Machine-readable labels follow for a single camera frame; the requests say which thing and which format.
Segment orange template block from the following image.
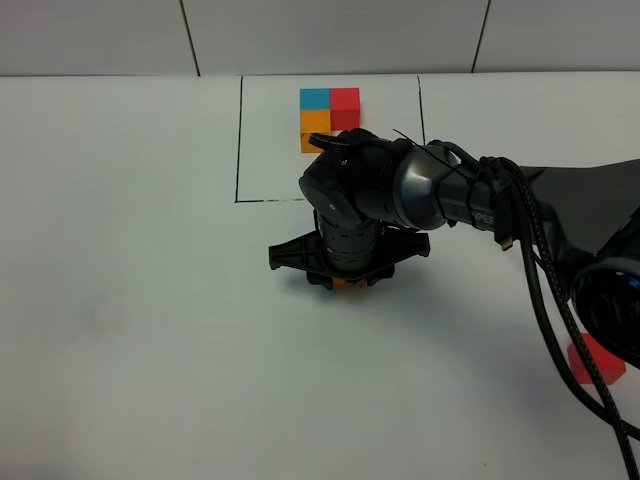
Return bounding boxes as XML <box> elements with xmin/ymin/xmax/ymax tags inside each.
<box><xmin>299</xmin><ymin>109</ymin><xmax>331</xmax><ymax>154</ymax></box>

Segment black braided cable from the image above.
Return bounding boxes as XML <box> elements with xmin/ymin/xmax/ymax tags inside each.
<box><xmin>479</xmin><ymin>156</ymin><xmax>640</xmax><ymax>480</ymax></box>

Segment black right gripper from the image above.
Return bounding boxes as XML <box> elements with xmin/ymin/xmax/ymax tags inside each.
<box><xmin>269</xmin><ymin>213</ymin><xmax>430</xmax><ymax>289</ymax></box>

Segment blue template block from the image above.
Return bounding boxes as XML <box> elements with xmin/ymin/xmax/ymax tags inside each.
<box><xmin>299</xmin><ymin>88</ymin><xmax>331</xmax><ymax>111</ymax></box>

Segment red template block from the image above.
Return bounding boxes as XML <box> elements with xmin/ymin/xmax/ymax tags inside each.
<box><xmin>330</xmin><ymin>88</ymin><xmax>361</xmax><ymax>131</ymax></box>

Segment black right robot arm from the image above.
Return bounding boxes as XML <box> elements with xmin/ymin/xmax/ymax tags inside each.
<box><xmin>269</xmin><ymin>128</ymin><xmax>639</xmax><ymax>365</ymax></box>

